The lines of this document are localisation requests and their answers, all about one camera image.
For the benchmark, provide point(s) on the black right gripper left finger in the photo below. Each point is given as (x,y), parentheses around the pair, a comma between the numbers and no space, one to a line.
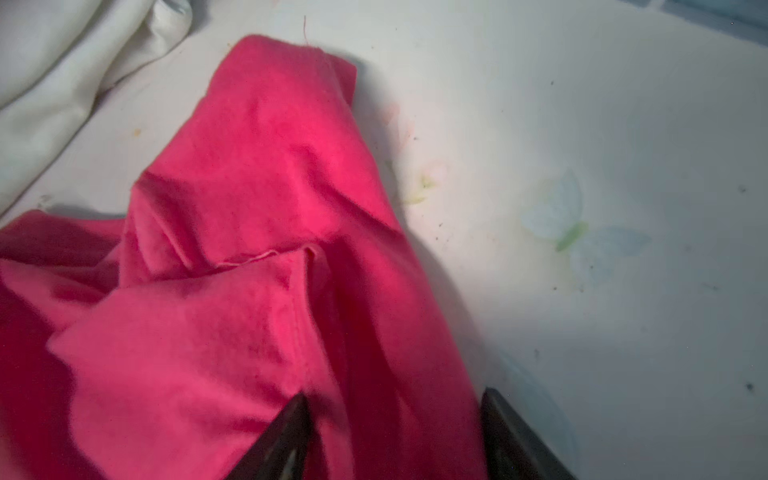
(280,451)

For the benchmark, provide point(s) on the magenta t shirt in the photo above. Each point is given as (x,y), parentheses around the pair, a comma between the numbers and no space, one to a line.
(259,258)

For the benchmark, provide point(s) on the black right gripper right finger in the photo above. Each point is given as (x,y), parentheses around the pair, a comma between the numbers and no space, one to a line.
(513,450)

